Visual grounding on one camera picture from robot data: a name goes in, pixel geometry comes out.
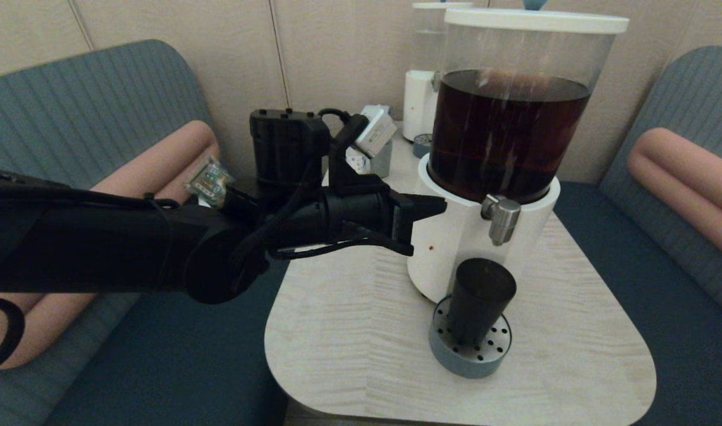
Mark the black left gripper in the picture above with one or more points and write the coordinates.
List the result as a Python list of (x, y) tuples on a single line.
[(360, 213)]

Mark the steel dispenser tap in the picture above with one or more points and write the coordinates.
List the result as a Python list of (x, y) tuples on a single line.
[(502, 220)]

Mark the black plastic cup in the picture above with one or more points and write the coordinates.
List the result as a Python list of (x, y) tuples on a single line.
[(480, 302)]

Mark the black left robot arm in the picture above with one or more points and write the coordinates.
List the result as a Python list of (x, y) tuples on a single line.
[(100, 248)]

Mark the grey-blue plastic cup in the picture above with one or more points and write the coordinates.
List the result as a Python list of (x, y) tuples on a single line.
[(384, 164)]

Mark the large tea beverage dispenser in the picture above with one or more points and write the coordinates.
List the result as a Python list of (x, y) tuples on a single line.
[(455, 260)]

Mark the small blue drip tray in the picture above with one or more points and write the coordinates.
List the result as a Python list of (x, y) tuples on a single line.
[(421, 145)]

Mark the small empty beverage dispenser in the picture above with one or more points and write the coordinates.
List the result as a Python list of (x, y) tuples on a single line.
[(418, 105)]

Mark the large blue perforated drip tray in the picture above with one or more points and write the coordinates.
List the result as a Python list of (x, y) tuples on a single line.
[(455, 358)]

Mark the small white dispenser lid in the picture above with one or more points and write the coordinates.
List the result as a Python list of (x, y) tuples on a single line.
[(440, 6)]

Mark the green snack packet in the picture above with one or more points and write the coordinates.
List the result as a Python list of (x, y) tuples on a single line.
[(210, 180)]

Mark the white dispenser lid blue knob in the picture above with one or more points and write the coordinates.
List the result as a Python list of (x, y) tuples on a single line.
[(535, 22)]

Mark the pink cylindrical bolster cushion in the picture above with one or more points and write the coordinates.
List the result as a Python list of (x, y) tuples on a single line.
[(686, 176), (159, 160)]

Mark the teal upholstered booth sofa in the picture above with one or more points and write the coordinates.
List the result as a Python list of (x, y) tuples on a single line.
[(692, 94), (71, 112)]

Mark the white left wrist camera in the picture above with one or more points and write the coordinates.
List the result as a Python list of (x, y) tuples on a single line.
[(375, 133)]

